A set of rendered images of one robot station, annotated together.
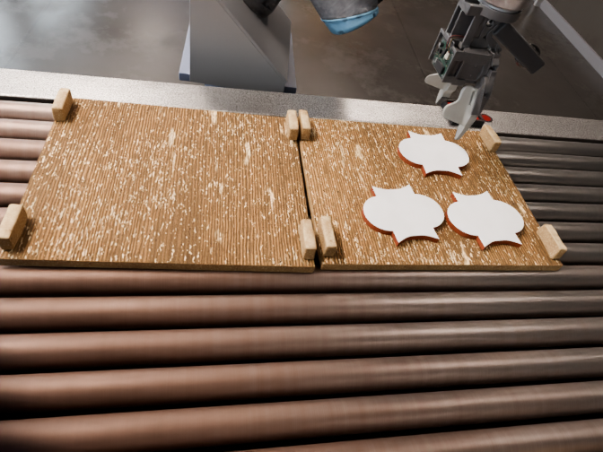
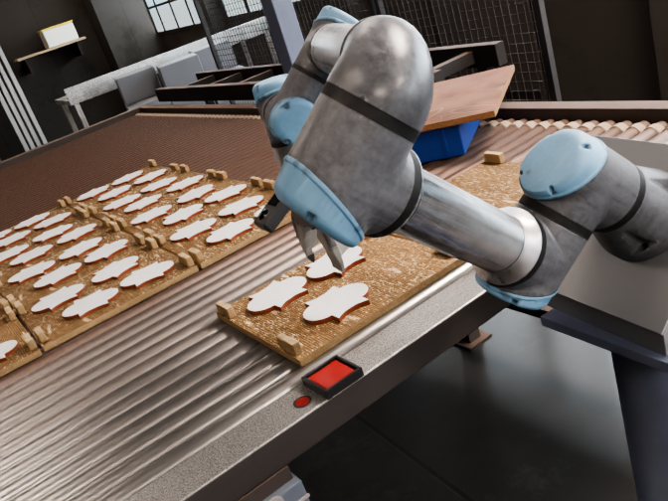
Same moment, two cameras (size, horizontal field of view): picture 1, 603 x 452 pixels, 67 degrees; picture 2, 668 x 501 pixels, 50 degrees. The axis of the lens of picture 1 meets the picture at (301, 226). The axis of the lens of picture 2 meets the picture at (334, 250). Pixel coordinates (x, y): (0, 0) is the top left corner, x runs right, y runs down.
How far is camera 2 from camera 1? 2.00 m
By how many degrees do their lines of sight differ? 110
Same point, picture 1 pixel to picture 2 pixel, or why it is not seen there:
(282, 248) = not seen: hidden behind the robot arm
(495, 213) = (269, 298)
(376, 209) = (352, 250)
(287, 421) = not seen: hidden behind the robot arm
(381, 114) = (413, 319)
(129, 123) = not seen: hidden behind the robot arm
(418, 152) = (348, 292)
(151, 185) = (479, 192)
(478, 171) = (291, 322)
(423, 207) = (322, 269)
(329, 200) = (385, 243)
